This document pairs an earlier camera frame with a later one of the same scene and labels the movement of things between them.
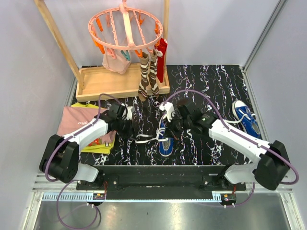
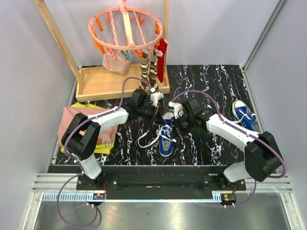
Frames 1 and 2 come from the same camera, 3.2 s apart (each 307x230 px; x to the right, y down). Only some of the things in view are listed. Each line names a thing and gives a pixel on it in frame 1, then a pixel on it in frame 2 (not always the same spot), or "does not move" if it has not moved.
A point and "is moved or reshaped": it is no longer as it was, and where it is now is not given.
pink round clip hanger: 124,29 does not move
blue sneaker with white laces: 165,143 is moved or reshaped
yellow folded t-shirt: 103,148 does not move
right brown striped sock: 153,73 does not move
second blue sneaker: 247,119 does not move
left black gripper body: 124,128 → 147,112
